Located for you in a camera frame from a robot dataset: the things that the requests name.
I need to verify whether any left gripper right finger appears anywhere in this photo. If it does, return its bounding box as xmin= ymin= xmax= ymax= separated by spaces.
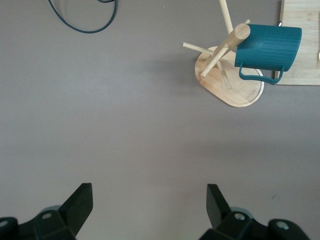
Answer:
xmin=198 ymin=184 xmax=310 ymax=240

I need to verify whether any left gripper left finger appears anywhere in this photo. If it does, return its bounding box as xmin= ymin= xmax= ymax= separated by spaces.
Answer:
xmin=0 ymin=182 xmax=94 ymax=240

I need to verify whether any teal ribbed cup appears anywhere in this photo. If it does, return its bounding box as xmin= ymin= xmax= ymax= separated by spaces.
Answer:
xmin=234 ymin=23 xmax=303 ymax=86

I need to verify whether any wooden mug tree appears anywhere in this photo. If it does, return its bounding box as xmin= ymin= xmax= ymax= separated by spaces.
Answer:
xmin=182 ymin=0 xmax=265 ymax=108

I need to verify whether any bamboo cutting board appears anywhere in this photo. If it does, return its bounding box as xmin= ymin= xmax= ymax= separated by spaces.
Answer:
xmin=273 ymin=0 xmax=320 ymax=87

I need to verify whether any large looped dark cable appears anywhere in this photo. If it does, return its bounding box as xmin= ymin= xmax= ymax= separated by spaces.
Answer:
xmin=47 ymin=0 xmax=119 ymax=34

